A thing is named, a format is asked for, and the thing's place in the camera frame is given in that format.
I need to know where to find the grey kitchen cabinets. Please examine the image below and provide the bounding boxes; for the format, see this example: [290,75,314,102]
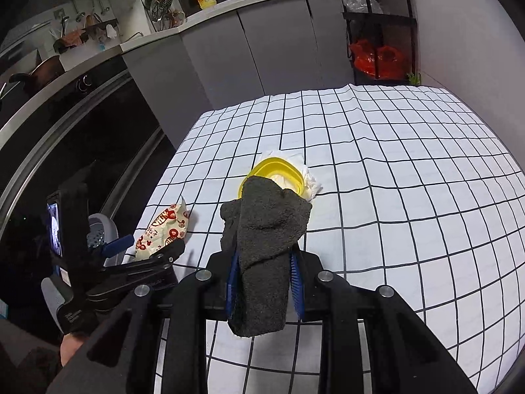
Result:
[123,0,353,147]

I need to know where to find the red plastic bag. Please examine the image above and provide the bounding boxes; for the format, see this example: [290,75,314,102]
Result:
[349,39,409,80]

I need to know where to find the yellow plastic lid ring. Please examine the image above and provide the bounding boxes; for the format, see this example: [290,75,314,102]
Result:
[238,156,308,200]

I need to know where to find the black metal shelf rack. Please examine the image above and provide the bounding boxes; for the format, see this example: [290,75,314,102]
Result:
[343,0,421,85]

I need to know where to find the red patterned snack wrapper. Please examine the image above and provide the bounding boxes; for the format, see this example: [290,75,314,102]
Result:
[134,198,190,261]

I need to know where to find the black built-in oven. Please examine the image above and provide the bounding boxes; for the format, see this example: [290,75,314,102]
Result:
[1,55,174,344]

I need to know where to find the white black checked tablecloth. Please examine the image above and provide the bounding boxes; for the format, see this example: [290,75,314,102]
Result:
[135,85,524,393]

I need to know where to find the crumpled white tissue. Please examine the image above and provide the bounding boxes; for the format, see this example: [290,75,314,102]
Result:
[258,150,323,201]

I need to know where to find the dish drying rack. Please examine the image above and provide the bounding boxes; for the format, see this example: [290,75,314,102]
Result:
[140,0,186,32]

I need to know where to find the brown cooking pot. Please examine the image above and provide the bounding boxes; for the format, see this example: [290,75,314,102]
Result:
[9,55,65,91]

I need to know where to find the dark grey cloth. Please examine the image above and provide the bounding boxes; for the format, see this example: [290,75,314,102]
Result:
[220,176,311,337]

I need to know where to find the clear bag on shelf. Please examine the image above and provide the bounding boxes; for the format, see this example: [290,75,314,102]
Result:
[342,0,384,14]

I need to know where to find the person's left hand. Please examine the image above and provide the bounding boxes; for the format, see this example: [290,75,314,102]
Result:
[60,333,88,367]

